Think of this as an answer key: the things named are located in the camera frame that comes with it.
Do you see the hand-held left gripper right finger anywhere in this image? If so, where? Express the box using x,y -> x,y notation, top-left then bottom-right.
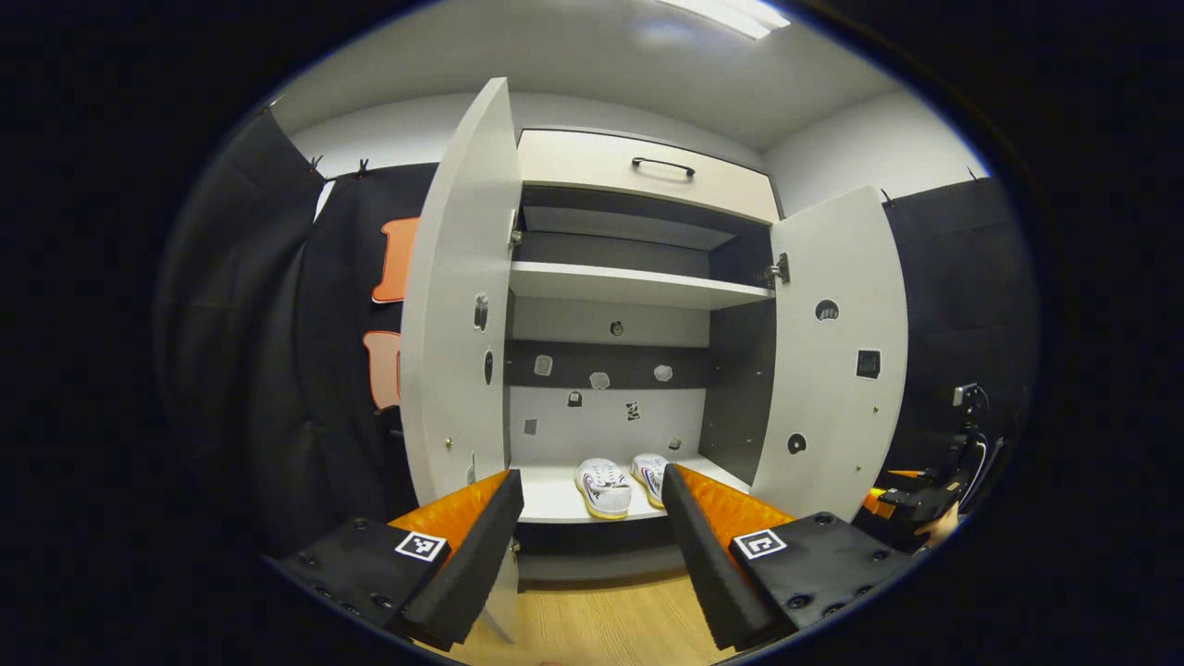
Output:
660,462 -> 926,653

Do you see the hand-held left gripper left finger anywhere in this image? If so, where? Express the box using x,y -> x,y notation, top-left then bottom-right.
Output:
262,469 -> 525,653

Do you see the white shoe cabinet door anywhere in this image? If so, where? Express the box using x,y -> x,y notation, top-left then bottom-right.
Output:
398,77 -> 524,646
749,185 -> 910,524

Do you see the white canvas shoe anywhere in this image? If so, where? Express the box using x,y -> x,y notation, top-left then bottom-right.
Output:
631,452 -> 672,510
573,457 -> 634,521

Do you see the white shoe cabinet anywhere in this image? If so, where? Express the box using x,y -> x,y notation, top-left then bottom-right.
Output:
504,127 -> 787,584

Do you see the white cabinet drawer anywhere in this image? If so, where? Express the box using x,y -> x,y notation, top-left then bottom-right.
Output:
516,129 -> 783,225

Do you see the black backdrop cloth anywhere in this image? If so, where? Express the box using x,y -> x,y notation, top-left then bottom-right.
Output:
879,176 -> 1042,519
153,106 -> 440,556

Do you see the ceiling light panel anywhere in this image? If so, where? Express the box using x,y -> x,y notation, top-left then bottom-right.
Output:
657,0 -> 792,41

